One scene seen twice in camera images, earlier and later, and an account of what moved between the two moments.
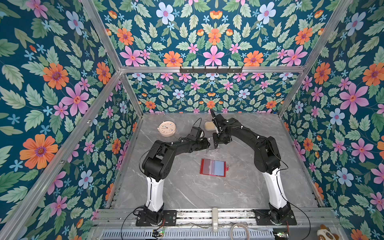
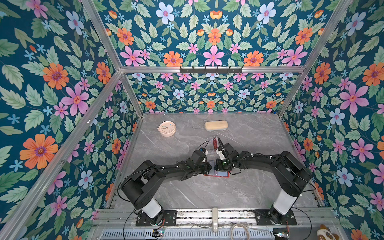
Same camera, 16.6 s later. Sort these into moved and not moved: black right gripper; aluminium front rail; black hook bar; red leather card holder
Moved: black right gripper
Not moved: red leather card holder; aluminium front rail; black hook bar
